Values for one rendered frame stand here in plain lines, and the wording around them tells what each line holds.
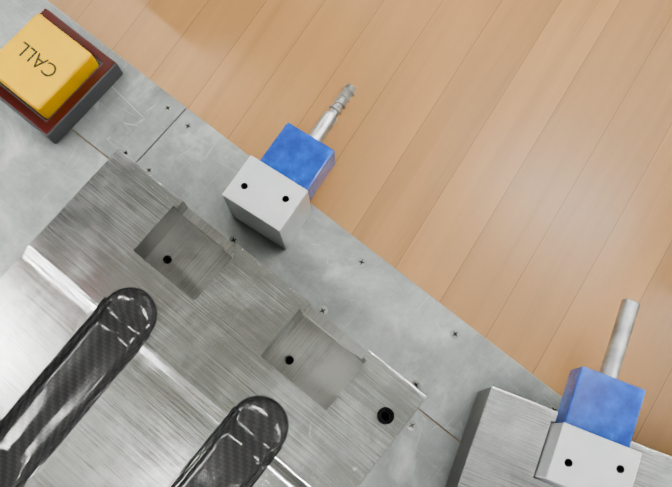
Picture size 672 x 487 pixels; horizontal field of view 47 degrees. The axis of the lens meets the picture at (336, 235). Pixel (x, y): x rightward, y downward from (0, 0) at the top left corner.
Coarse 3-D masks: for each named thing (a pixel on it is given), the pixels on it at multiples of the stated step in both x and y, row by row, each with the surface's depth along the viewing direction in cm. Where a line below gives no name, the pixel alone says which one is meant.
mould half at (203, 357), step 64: (128, 192) 51; (64, 256) 50; (128, 256) 49; (0, 320) 49; (64, 320) 49; (192, 320) 48; (256, 320) 48; (0, 384) 48; (128, 384) 48; (192, 384) 47; (256, 384) 47; (384, 384) 47; (64, 448) 47; (128, 448) 47; (192, 448) 47; (320, 448) 46; (384, 448) 46
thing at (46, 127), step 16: (48, 16) 62; (64, 32) 62; (96, 48) 61; (112, 64) 61; (96, 80) 60; (0, 96) 60; (80, 96) 60; (32, 112) 60; (64, 112) 60; (48, 128) 59
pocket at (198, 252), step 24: (168, 216) 51; (192, 216) 52; (144, 240) 50; (168, 240) 52; (192, 240) 52; (216, 240) 51; (168, 264) 52; (192, 264) 52; (216, 264) 52; (192, 288) 52
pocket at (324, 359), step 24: (312, 312) 50; (288, 336) 51; (312, 336) 51; (336, 336) 49; (288, 360) 51; (312, 360) 50; (336, 360) 50; (360, 360) 50; (312, 384) 50; (336, 384) 50
